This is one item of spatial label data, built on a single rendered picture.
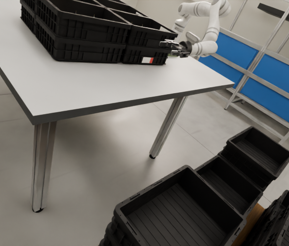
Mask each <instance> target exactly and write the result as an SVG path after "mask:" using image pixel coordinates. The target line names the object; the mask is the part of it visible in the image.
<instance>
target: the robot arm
mask: <svg viewBox="0 0 289 246"><path fill-rule="evenodd" d="M230 11H231V6H230V4H229V3H228V1H227V0H213V1H212V3H209V2H206V1H201V2H194V3H182V4H180V6H179V7H178V14H179V15H180V16H182V17H183V18H182V19H179V20H176V21H175V22H174V25H173V27H172V30H173V31H175V32H176V33H178V36H177V38H175V39H174V41H173V40H164V41H161V42H160V43H159V46H165V47H168V48H169V49H171V50H172V51H171V53H170V55H171V56H180V58H188V56H199V55H200V56H201V57H206V56H209V55H212V54H214V53H215V52H216V51H217V49H218V46H217V44H216V43H215V42H216V40H217V38H218V34H219V30H220V24H219V18H223V17H225V16H226V15H228V14H229V12H230ZM191 16H196V17H209V24H208V28H207V32H206V35H205V37H204V39H203V41H202V42H200V38H199V37H197V36H196V35H194V34H193V33H191V32H186V38H187V41H181V42H180V43H178V41H179V39H180V37H181V35H182V33H183V30H184V28H185V26H186V25H187V24H188V22H189V20H190V18H191ZM171 46H172V47H171Z"/></svg>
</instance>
